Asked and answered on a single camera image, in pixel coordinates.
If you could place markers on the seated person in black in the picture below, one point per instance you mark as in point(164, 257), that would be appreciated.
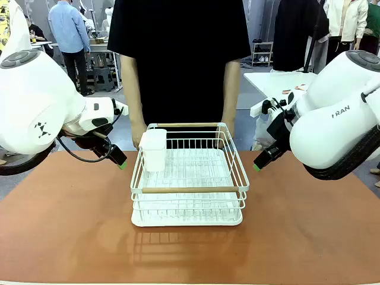
point(37, 32)

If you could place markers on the white side table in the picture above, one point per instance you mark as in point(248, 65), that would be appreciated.
point(273, 83)

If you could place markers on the person's left hand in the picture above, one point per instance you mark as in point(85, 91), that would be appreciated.
point(229, 127)

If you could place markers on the person's right forearm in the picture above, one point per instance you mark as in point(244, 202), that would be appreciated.
point(130, 89)

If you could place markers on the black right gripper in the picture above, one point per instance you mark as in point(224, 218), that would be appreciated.
point(282, 130)

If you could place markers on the clear plastic bag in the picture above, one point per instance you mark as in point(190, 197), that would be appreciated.
point(262, 133)

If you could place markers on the white plastic cutlery cup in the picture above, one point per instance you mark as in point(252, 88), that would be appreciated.
point(154, 154)

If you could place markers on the person in green top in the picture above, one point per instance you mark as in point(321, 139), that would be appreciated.
point(372, 26)

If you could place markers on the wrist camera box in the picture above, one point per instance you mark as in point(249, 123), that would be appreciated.
point(276, 105)
point(121, 108)

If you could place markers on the white shoe rack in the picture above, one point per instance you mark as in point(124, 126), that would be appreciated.
point(262, 53)

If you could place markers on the person's left forearm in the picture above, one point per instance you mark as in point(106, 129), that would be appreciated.
point(231, 89)

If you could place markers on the person in white jacket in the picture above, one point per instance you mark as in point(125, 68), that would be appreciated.
point(345, 20)

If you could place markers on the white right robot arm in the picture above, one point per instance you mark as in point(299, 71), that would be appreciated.
point(326, 133)

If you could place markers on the hanging black garment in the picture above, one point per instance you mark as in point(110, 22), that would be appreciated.
point(294, 32)

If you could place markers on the black stand pole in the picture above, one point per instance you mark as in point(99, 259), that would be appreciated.
point(311, 44)

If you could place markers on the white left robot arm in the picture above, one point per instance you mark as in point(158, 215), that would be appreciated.
point(29, 98)

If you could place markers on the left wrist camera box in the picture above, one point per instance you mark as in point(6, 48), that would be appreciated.
point(121, 108)

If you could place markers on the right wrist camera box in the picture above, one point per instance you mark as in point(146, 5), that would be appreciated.
point(276, 105)

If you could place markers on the man in blue shirt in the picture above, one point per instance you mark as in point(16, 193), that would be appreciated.
point(69, 26)

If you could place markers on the white plastic drip tray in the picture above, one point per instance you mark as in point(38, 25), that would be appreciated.
point(187, 221)

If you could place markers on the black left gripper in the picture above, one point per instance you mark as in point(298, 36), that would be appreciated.
point(96, 142)

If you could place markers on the grey step stool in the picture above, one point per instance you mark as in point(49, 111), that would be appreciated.
point(104, 79)

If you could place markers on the pink scraps on table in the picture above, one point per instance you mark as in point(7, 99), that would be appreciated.
point(300, 87)

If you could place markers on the person in black T-shirt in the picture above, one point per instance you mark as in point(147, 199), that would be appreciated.
point(178, 59)

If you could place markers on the person's right hand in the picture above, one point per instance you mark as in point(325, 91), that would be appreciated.
point(137, 133)

